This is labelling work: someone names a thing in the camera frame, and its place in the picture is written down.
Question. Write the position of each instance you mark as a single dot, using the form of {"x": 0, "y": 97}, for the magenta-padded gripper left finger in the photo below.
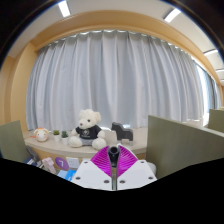
{"x": 88, "y": 173}

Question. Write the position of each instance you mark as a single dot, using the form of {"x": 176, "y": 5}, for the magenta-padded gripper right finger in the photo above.
{"x": 138, "y": 173}

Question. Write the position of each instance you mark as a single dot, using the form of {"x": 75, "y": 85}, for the pale blue book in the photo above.
{"x": 62, "y": 174}

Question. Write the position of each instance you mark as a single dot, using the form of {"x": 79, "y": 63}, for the light wooden shelf ledge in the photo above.
{"x": 60, "y": 148}

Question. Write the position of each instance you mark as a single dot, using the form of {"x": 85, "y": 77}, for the pink horse figure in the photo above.
{"x": 49, "y": 164}

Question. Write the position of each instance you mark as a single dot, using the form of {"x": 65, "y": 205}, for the cream teddy bear black shirt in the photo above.
{"x": 87, "y": 131}

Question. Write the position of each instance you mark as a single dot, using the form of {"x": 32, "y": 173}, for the small potted plant white pot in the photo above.
{"x": 56, "y": 136}
{"x": 64, "y": 138}

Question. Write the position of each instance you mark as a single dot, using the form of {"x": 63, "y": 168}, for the black horse figure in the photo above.
{"x": 123, "y": 132}

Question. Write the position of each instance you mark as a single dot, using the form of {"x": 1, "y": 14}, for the green desk partition panel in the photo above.
{"x": 216, "y": 120}
{"x": 13, "y": 141}
{"x": 183, "y": 150}

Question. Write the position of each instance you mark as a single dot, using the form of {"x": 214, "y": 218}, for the dark grey horse figure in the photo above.
{"x": 33, "y": 157}

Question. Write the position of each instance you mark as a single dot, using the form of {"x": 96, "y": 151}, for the small cream plush toy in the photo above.
{"x": 41, "y": 135}

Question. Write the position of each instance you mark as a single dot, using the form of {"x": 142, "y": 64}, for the grey white curtain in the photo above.
{"x": 116, "y": 76}

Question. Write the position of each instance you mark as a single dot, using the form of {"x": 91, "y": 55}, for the ceiling lights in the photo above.
{"x": 64, "y": 9}

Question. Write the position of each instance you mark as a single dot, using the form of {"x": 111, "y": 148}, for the white wall socket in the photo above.
{"x": 85, "y": 160}
{"x": 72, "y": 162}

